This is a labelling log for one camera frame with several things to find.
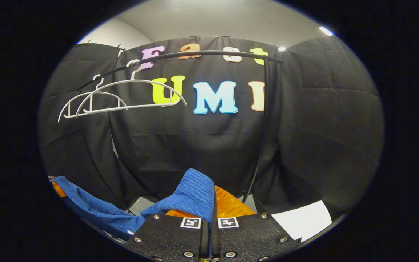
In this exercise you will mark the blue jacket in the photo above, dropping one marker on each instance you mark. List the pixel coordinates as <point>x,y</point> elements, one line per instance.
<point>191,196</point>

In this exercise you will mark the ceiling light panel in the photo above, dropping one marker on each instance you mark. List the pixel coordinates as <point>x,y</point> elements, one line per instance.
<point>326,31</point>

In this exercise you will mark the black clothes rack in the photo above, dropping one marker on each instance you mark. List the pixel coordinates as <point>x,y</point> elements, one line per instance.
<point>202,53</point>

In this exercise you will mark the white plastic hanger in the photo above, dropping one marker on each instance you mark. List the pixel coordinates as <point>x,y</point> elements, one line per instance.
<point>147,80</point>
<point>100,84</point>

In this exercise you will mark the white paper sheet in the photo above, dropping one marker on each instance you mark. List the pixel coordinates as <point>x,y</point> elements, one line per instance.
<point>304,220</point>

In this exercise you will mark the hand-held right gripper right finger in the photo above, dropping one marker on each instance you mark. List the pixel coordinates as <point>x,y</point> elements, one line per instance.
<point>253,236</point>

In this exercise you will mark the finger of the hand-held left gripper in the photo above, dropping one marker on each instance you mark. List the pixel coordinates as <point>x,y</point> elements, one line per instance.
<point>57,188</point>

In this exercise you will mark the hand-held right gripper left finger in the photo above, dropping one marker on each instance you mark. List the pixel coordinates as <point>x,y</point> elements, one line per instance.
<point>169,236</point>

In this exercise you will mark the black backdrop cloth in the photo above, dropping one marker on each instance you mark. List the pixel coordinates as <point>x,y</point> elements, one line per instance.
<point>322,127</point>

